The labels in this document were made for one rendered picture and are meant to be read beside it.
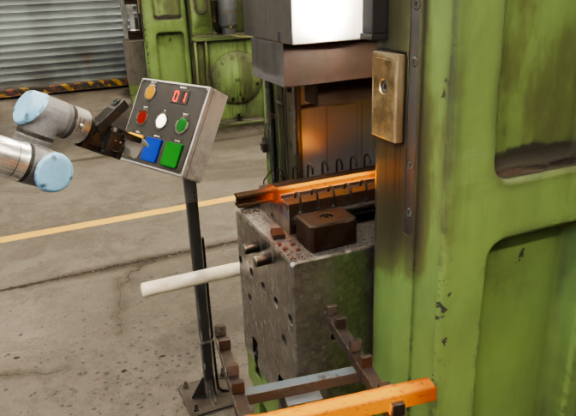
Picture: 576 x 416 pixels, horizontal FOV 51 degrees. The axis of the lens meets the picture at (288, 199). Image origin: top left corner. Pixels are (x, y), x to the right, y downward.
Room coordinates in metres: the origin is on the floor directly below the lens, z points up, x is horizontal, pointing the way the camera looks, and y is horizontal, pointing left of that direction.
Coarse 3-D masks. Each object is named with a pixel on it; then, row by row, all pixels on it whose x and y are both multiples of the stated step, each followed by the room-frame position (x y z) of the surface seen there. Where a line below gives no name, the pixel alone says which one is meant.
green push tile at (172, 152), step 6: (168, 144) 1.77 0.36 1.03; (174, 144) 1.75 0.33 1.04; (180, 144) 1.74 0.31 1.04; (168, 150) 1.76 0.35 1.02; (174, 150) 1.74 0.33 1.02; (180, 150) 1.73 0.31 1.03; (162, 156) 1.76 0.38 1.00; (168, 156) 1.74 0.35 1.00; (174, 156) 1.73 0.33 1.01; (180, 156) 1.72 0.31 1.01; (162, 162) 1.75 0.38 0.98; (168, 162) 1.73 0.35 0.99; (174, 162) 1.72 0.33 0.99; (174, 168) 1.71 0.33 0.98
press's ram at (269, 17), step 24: (264, 0) 1.42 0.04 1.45; (288, 0) 1.30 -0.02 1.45; (312, 0) 1.30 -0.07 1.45; (336, 0) 1.33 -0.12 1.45; (360, 0) 1.35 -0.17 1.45; (264, 24) 1.43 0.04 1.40; (288, 24) 1.30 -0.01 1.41; (312, 24) 1.30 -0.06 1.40; (336, 24) 1.33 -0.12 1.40; (360, 24) 1.35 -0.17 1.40
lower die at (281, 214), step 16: (320, 176) 1.57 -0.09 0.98; (336, 176) 1.54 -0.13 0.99; (304, 192) 1.40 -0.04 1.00; (320, 192) 1.41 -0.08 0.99; (336, 192) 1.40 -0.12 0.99; (352, 192) 1.40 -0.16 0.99; (368, 192) 1.42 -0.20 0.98; (272, 208) 1.43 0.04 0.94; (288, 208) 1.34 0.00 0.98; (304, 208) 1.35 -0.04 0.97; (320, 208) 1.36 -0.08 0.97; (288, 224) 1.34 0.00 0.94
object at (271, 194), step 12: (324, 180) 1.45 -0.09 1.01; (336, 180) 1.45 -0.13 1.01; (348, 180) 1.46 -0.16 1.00; (240, 192) 1.38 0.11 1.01; (252, 192) 1.37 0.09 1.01; (264, 192) 1.37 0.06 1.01; (276, 192) 1.38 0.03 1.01; (288, 192) 1.40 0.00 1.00; (240, 204) 1.36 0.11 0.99; (252, 204) 1.36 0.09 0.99
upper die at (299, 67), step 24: (264, 48) 1.43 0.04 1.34; (288, 48) 1.34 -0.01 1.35; (312, 48) 1.36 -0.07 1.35; (336, 48) 1.38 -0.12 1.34; (360, 48) 1.41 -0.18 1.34; (264, 72) 1.44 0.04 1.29; (288, 72) 1.34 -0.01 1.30; (312, 72) 1.36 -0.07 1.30; (336, 72) 1.38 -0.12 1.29; (360, 72) 1.41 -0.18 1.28
